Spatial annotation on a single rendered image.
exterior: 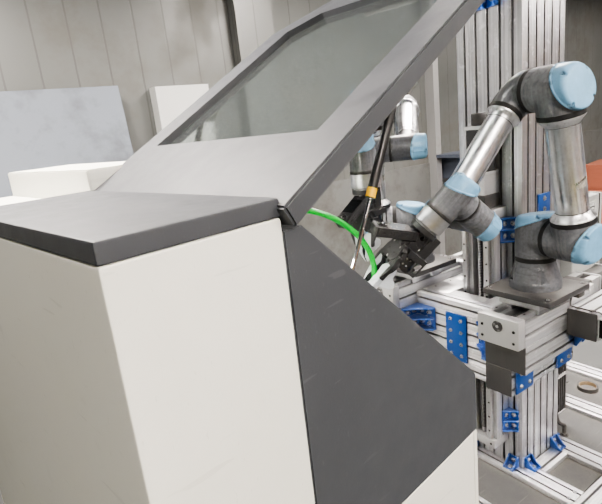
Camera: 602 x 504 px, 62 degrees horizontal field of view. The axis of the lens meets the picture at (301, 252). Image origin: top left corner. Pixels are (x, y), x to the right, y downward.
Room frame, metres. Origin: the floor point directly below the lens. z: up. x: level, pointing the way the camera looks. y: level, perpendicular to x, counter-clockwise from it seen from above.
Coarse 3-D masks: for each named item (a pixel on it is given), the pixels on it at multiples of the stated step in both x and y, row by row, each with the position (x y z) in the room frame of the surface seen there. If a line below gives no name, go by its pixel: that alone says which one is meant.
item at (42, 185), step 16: (16, 176) 1.69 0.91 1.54; (32, 176) 1.56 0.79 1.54; (48, 176) 1.46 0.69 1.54; (64, 176) 1.36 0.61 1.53; (80, 176) 1.28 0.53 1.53; (96, 176) 1.26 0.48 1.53; (16, 192) 1.72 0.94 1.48; (32, 192) 1.59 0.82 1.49; (48, 192) 1.48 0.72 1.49; (64, 192) 1.38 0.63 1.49
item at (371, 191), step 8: (392, 112) 0.96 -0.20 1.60; (392, 120) 0.96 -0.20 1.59; (384, 128) 0.96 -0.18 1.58; (384, 136) 0.95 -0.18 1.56; (384, 144) 0.95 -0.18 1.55; (376, 152) 0.95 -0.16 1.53; (384, 152) 0.94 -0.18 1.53; (376, 160) 0.94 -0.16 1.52; (376, 168) 0.93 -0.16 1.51; (376, 176) 0.93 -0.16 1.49; (368, 184) 0.93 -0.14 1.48; (376, 184) 0.93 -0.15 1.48; (368, 192) 0.92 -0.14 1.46; (376, 192) 0.93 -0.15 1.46; (368, 200) 0.92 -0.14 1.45; (368, 208) 0.92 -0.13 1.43; (360, 232) 0.91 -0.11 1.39; (360, 240) 0.90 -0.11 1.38; (352, 264) 0.89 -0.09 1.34
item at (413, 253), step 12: (420, 228) 1.16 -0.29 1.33; (396, 240) 1.20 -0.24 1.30; (408, 240) 1.18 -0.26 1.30; (420, 240) 1.18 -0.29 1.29; (432, 240) 1.17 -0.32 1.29; (384, 252) 1.21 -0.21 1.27; (396, 252) 1.17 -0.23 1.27; (408, 252) 1.17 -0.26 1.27; (420, 252) 1.18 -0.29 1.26; (408, 264) 1.18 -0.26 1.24; (420, 264) 1.17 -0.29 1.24
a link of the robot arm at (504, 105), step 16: (512, 80) 1.38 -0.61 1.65; (496, 96) 1.40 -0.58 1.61; (512, 96) 1.36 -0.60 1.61; (496, 112) 1.38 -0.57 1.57; (512, 112) 1.36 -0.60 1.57; (480, 128) 1.39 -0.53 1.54; (496, 128) 1.36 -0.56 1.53; (480, 144) 1.35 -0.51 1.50; (496, 144) 1.35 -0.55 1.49; (464, 160) 1.35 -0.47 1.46; (480, 160) 1.33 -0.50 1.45; (480, 176) 1.33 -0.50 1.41
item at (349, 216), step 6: (354, 198) 1.41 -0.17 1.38; (360, 198) 1.40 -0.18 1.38; (366, 198) 1.39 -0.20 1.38; (348, 204) 1.40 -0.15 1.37; (354, 204) 1.39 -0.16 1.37; (360, 204) 1.37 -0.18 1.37; (348, 210) 1.37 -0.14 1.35; (354, 210) 1.36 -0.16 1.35; (360, 210) 1.37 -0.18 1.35; (342, 216) 1.35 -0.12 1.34; (348, 216) 1.35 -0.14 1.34; (354, 216) 1.36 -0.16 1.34; (348, 222) 1.34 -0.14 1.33
